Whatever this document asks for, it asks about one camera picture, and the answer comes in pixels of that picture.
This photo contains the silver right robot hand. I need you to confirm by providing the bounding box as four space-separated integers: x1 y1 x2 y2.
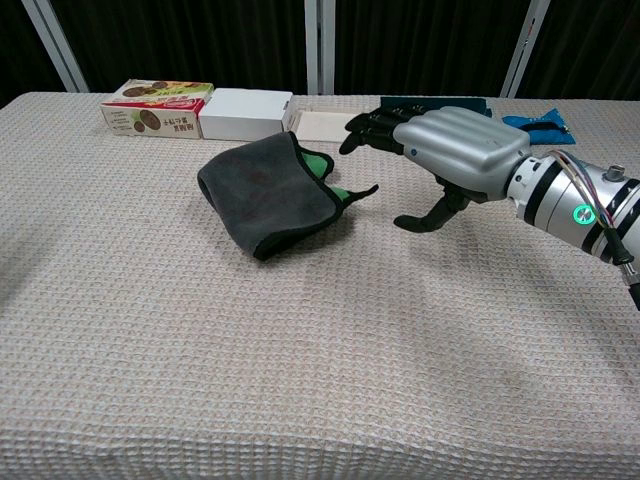
338 105 531 235

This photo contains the green bag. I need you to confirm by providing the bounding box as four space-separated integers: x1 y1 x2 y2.
196 130 380 262

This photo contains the dark teal rectangular box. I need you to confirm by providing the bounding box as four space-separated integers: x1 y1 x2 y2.
379 96 494 119

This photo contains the blue snack packet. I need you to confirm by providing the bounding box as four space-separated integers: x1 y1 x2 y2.
501 106 576 147

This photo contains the shallow beige open tray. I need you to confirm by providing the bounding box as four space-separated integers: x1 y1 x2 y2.
289 106 374 146

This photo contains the plain white cardboard box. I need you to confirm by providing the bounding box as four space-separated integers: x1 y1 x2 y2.
198 88 295 142

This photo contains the beige waffle tablecloth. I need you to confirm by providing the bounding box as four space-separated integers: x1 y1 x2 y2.
0 91 640 480

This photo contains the black pleated curtain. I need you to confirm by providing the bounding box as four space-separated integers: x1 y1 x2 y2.
0 0 640 109

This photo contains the cookie box with red band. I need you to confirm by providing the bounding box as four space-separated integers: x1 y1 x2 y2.
99 79 215 139

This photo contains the slanted white frame post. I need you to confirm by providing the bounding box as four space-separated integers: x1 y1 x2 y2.
20 0 90 94
499 0 551 99

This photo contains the upright white frame post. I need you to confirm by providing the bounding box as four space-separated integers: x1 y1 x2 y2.
303 0 336 96

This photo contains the right wrist cable with plug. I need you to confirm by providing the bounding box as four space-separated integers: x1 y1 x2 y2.
547 148 640 312

